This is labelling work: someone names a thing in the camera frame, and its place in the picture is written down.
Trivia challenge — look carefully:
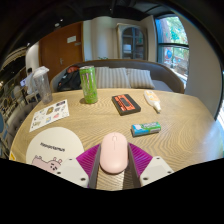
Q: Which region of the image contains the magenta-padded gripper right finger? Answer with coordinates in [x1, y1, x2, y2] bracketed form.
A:
[128, 143, 174, 189]

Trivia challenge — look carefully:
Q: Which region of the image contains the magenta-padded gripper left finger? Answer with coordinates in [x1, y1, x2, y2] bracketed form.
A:
[54, 143, 102, 190]

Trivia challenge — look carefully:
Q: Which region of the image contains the pink computer mouse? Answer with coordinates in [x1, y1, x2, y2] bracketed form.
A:
[99, 131, 129, 175]

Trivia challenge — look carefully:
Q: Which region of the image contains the white cartoon mouse pad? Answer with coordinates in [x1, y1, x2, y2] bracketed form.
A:
[25, 126, 85, 174]

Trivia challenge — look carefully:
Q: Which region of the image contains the green and blue gum pack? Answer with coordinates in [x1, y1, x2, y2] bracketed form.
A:
[130, 121, 162, 138]

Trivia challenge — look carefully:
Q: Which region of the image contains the white sticker sheet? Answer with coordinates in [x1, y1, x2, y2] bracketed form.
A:
[28, 99, 71, 133]

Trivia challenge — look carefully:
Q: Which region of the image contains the white squeeze tube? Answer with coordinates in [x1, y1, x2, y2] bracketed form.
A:
[143, 89, 162, 113]

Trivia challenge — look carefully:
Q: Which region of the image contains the black and orange box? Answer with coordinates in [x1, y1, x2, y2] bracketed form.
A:
[111, 93, 142, 117]

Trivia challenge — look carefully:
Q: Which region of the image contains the grey tufted seat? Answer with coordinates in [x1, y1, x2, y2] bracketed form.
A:
[4, 99, 38, 148]

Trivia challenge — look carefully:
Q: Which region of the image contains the green drink can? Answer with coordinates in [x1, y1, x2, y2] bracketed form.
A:
[78, 65, 99, 105]

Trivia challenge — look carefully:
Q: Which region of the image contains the clear shaker bottle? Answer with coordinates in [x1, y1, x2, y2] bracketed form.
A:
[32, 65, 54, 105]

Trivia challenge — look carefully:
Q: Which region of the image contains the group of blue-backed chairs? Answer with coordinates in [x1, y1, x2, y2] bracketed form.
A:
[0, 84, 38, 158]

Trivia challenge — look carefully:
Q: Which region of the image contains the black backpack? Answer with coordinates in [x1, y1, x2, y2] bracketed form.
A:
[56, 65, 83, 93]

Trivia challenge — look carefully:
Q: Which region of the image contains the striped cushion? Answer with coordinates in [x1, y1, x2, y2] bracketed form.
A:
[126, 68, 156, 90]
[94, 66, 132, 90]

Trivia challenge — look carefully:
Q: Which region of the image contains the grey curved sofa bench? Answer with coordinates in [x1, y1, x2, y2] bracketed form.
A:
[49, 59, 185, 94]

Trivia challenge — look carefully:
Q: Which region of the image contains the person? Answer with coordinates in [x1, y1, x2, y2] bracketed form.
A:
[24, 67, 36, 96]

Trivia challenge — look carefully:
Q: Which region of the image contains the brown wooden door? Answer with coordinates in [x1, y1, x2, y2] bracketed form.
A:
[38, 21, 84, 83]

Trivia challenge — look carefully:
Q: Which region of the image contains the black-framed window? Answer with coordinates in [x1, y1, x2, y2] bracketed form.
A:
[154, 14, 190, 89]

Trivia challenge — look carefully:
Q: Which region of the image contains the glass-door cabinet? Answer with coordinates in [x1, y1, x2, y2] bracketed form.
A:
[116, 22, 148, 61]

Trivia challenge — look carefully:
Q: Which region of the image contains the white door sign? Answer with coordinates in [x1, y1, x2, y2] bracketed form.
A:
[66, 35, 78, 44]

